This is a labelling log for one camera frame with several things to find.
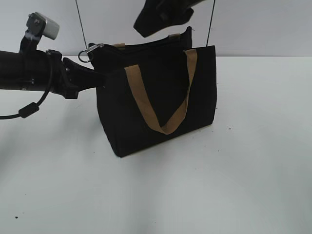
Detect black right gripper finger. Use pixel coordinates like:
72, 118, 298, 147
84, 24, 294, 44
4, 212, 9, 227
134, 0, 195, 38

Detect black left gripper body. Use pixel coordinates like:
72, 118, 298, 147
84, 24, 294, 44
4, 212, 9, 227
46, 50, 79, 99

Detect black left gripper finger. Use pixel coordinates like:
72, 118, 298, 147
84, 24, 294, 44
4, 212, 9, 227
62, 58, 107, 88

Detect silver carabiner zipper pull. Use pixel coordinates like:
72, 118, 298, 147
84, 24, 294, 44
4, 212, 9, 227
78, 43, 105, 63

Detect black tote bag tan handles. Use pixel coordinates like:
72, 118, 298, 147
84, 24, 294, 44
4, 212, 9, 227
89, 27, 217, 157

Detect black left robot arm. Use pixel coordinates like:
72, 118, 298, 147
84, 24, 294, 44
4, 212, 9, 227
0, 50, 107, 99

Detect black camera cable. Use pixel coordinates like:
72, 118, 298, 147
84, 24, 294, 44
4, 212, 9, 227
0, 52, 56, 120

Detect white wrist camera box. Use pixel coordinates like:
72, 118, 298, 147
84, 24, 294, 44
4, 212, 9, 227
26, 12, 60, 40

